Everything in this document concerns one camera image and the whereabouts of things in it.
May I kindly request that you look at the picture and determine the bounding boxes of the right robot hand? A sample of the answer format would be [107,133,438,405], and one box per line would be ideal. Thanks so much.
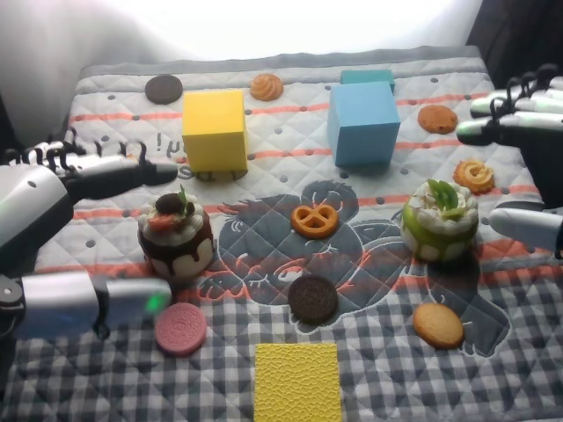
[456,64,563,261]

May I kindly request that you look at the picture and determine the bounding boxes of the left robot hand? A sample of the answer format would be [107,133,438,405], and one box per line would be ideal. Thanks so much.
[0,129,179,342]

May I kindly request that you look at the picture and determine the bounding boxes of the green cream toy cake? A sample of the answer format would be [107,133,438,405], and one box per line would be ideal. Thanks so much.
[399,178,479,264]

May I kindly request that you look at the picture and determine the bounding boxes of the chocolate drip toy cake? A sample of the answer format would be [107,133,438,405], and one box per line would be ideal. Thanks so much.
[137,184,216,282]

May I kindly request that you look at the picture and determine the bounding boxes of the blue cube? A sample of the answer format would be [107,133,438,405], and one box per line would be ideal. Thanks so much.
[326,81,402,168]

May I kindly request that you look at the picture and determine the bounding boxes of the yellow cube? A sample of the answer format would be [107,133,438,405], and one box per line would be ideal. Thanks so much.
[181,89,248,172]

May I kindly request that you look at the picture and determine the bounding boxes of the yellow swirl cookie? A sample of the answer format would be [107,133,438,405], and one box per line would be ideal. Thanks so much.
[452,158,496,194]

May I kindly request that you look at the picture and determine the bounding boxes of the brown chocolate chip cookie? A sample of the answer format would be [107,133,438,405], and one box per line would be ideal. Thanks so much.
[417,104,458,135]

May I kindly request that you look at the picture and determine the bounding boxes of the black curtain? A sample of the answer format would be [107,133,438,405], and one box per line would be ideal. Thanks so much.
[464,0,563,89]

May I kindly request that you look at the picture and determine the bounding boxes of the teal block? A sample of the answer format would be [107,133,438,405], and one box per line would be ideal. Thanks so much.
[340,69,396,93]

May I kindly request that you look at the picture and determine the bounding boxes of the plain dark round cookie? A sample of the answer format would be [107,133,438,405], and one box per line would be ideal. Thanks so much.
[143,74,184,106]

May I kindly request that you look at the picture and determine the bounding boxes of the pink sandwich cookie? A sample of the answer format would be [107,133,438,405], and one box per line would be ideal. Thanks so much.
[156,302,208,357]

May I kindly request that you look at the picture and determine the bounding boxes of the round golden biscuit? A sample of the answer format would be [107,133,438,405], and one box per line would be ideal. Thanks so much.
[412,302,466,351]

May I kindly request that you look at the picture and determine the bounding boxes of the orange pretzel cookie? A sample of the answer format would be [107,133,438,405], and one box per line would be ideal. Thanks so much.
[289,204,340,241]

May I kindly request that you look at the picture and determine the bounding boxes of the orange swirl cookie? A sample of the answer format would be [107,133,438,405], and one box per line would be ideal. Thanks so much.
[249,73,285,102]

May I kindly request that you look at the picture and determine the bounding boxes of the dark sandwich cookie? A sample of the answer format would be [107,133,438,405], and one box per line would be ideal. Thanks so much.
[288,274,340,325]

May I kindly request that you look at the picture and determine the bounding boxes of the grey quilt with bear print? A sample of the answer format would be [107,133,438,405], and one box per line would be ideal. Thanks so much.
[0,43,563,422]

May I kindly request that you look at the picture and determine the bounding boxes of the yellow textured block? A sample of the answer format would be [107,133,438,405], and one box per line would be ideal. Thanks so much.
[253,342,343,422]

